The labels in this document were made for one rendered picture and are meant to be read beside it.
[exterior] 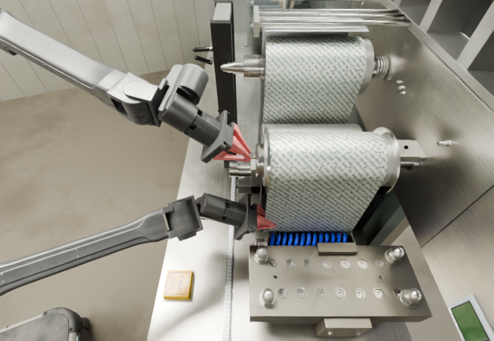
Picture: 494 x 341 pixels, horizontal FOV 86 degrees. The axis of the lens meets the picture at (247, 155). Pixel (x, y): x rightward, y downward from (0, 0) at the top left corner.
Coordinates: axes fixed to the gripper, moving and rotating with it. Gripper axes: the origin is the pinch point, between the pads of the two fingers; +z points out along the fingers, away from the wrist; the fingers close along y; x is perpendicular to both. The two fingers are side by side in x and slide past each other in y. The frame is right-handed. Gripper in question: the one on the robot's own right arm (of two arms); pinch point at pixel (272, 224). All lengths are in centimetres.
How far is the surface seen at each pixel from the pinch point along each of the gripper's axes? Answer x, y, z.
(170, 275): -26.2, 7.9, -16.9
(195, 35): -96, -280, -22
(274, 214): 5.0, 0.2, -2.6
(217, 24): 25, -33, -30
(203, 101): -29, -76, -16
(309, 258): 1.2, 7.3, 9.8
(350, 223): 10.5, 0.3, 16.9
